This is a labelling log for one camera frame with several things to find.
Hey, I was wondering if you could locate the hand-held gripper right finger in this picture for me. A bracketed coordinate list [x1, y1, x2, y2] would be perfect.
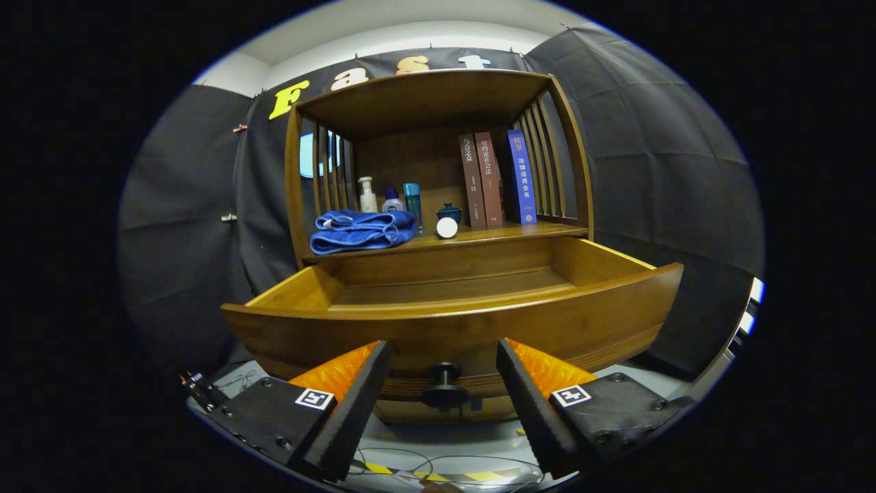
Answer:
[496, 338, 692, 480]

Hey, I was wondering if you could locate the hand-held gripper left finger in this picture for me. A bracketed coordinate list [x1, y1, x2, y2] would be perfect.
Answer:
[198, 340, 391, 482]

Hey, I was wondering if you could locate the wooden drawer with black knob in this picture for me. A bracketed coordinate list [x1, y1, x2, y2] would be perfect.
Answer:
[220, 236, 685, 413]

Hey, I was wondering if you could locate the wooden countertop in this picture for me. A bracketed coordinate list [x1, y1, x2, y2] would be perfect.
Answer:
[301, 220, 589, 264]

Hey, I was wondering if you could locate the wooden cabinet with shelf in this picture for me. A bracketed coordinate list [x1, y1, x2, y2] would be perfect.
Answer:
[220, 68, 685, 425]

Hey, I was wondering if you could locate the yellow black floor tape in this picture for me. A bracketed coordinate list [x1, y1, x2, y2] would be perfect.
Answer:
[363, 462, 528, 484]

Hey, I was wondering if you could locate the folded blue towel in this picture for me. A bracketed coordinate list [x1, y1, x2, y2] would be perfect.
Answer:
[309, 210, 418, 255]

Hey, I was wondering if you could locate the teal transparent bottle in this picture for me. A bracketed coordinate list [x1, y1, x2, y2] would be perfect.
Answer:
[402, 182, 423, 233]

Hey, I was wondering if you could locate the brown book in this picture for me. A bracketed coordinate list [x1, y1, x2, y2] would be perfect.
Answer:
[459, 133, 488, 230]
[474, 131, 505, 228]

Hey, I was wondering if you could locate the blue book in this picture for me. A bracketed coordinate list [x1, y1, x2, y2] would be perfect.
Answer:
[506, 129, 538, 225]

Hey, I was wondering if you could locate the thin floor cable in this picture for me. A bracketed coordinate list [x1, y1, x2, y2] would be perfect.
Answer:
[349, 445, 545, 490]

